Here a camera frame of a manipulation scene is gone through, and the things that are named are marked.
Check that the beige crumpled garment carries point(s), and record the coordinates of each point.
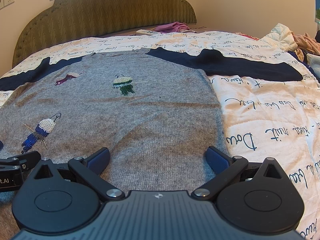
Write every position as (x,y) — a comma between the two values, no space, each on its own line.
(306,42)

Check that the grey navy knitted sweater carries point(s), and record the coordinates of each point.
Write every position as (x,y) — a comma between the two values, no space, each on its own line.
(157,118)

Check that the olive green upholstered headboard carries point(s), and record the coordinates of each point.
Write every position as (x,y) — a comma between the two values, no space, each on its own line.
(68,20)

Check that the purple cloth by headboard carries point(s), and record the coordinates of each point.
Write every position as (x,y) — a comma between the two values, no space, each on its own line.
(174,27)

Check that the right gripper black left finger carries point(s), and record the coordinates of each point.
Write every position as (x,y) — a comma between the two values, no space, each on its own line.
(87,172)

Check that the white puffy jacket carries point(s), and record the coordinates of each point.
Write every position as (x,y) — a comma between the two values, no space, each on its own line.
(280,37)

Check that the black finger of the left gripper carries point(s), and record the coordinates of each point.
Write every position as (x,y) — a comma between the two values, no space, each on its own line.
(23,162)

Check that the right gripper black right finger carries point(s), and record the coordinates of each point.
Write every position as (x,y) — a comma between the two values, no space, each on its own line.
(227,170)

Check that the white script-printed bed quilt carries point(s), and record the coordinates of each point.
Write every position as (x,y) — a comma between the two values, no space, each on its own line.
(261,117)

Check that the white remote control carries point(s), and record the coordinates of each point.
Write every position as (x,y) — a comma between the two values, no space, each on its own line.
(147,32)

